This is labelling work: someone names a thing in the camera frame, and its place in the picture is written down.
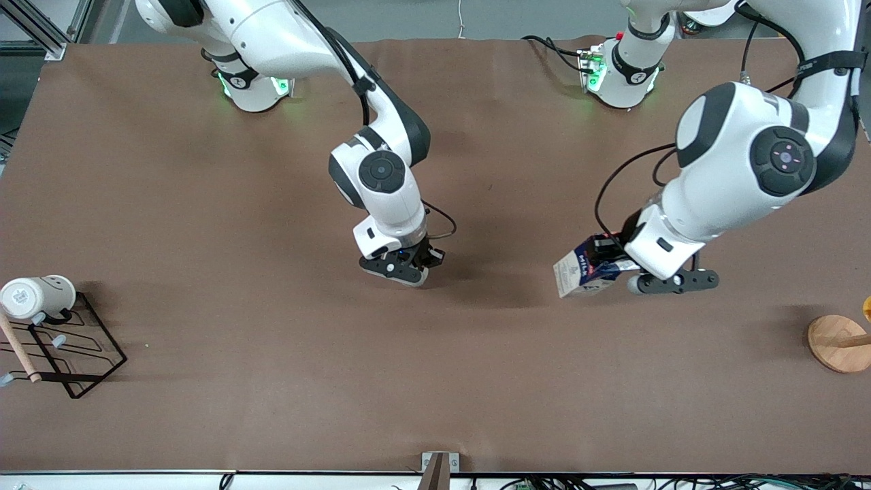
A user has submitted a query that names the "blue white milk carton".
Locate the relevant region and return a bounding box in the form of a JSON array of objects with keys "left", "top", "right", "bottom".
[{"left": 553, "top": 233, "right": 641, "bottom": 299}]

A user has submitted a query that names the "brown table cover mat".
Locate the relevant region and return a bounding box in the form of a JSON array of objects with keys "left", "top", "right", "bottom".
[{"left": 0, "top": 37, "right": 871, "bottom": 475}]

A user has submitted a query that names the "round wooden stand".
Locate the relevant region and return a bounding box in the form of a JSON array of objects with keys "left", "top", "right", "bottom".
[{"left": 807, "top": 314, "right": 871, "bottom": 374}]

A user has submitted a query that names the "white smiley face mug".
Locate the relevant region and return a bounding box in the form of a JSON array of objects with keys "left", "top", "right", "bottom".
[{"left": 0, "top": 275, "right": 77, "bottom": 321}]

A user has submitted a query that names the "wooden rack dowel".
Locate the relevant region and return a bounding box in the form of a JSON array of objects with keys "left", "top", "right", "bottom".
[{"left": 0, "top": 310, "right": 42, "bottom": 383}]

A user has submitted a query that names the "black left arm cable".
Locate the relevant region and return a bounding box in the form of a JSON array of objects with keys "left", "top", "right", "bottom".
[{"left": 595, "top": 0, "right": 817, "bottom": 240}]

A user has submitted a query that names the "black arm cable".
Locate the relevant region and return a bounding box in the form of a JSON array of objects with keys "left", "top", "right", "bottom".
[
  {"left": 595, "top": 0, "right": 817, "bottom": 240},
  {"left": 289, "top": 0, "right": 458, "bottom": 240}
]

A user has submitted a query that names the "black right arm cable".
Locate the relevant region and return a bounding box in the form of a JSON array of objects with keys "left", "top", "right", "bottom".
[{"left": 289, "top": 0, "right": 458, "bottom": 240}]

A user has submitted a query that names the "black left base cable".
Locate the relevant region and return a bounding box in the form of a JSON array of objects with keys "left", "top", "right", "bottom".
[{"left": 522, "top": 35, "right": 587, "bottom": 73}]

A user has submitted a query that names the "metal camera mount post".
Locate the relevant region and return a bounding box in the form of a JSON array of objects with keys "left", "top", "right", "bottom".
[{"left": 417, "top": 452, "right": 461, "bottom": 490}]

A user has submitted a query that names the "black wire mug rack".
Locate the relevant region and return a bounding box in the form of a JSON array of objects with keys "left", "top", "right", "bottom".
[{"left": 0, "top": 293, "right": 128, "bottom": 399}]

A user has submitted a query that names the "aluminium frame post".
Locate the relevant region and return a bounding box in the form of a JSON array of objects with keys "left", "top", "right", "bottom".
[{"left": 0, "top": 0, "right": 94, "bottom": 62}]

